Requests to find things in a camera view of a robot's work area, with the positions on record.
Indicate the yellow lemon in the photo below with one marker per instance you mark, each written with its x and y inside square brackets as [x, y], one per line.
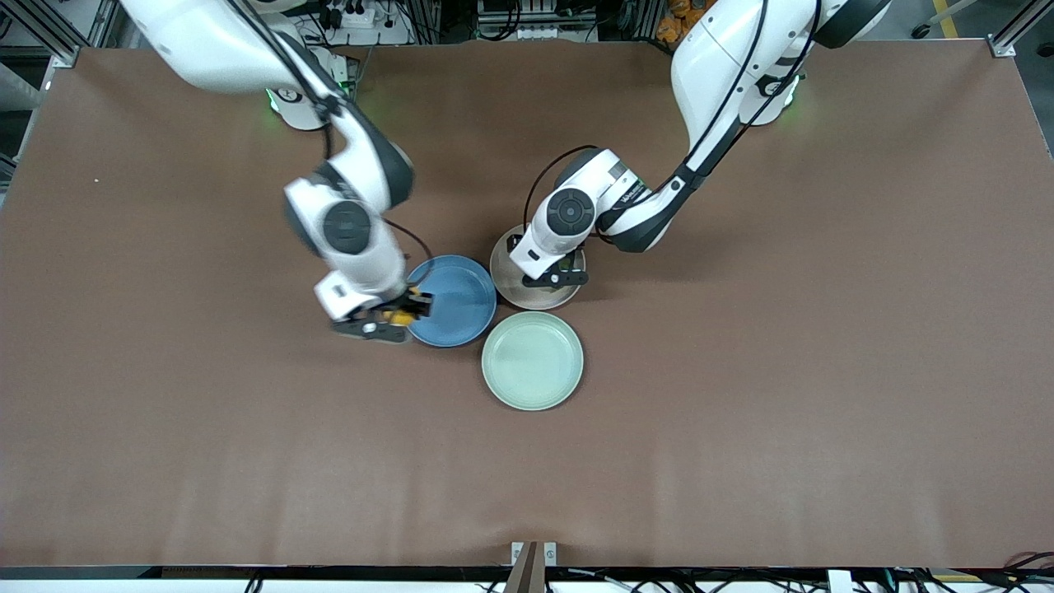
[399, 316]

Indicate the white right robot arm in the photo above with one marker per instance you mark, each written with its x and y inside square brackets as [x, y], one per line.
[206, 41]

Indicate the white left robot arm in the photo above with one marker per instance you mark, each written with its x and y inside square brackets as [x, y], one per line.
[725, 66]

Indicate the blue plate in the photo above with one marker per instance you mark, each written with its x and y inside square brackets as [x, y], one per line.
[457, 301]

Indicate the beige plate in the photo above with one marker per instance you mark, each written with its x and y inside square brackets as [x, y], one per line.
[527, 298]

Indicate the light green plate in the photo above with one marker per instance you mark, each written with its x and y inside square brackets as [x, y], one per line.
[532, 361]

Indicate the bag of orange items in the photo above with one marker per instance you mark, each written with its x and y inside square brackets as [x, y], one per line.
[677, 21]

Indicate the white power strip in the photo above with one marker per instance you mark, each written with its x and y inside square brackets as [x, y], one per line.
[350, 15]

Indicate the metal table edge bracket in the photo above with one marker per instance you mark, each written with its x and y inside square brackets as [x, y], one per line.
[533, 560]

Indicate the aluminium frame post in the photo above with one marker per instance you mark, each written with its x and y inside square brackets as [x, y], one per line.
[58, 33]
[1017, 29]

